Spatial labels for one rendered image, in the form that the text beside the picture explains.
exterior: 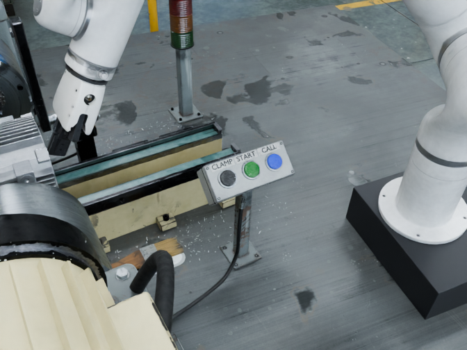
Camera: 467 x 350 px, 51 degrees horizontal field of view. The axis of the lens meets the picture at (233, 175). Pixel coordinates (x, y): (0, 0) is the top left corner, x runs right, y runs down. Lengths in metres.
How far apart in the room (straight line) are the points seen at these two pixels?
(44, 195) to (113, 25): 0.29
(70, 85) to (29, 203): 0.24
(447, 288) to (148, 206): 0.64
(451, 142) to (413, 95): 0.80
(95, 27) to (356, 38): 1.35
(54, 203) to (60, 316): 0.41
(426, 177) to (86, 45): 0.66
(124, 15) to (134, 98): 0.78
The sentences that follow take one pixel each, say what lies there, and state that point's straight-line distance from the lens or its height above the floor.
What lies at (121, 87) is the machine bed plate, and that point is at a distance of 1.66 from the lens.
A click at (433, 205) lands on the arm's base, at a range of 1.06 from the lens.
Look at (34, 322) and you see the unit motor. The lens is 0.40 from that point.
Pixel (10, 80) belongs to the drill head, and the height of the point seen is 1.09.
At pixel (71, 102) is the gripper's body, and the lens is 0.89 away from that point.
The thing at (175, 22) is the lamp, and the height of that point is 1.10.
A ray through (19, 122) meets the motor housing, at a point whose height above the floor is 1.11.
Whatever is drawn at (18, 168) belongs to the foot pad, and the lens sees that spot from 0.97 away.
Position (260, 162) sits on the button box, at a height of 1.07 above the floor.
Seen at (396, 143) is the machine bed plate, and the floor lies 0.80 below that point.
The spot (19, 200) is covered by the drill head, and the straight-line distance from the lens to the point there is 0.77.
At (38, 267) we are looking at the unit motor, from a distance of 0.43.
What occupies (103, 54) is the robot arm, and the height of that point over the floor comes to 1.27.
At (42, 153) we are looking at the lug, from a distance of 0.97.
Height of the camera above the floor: 1.67
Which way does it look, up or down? 42 degrees down
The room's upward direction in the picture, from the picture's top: 2 degrees clockwise
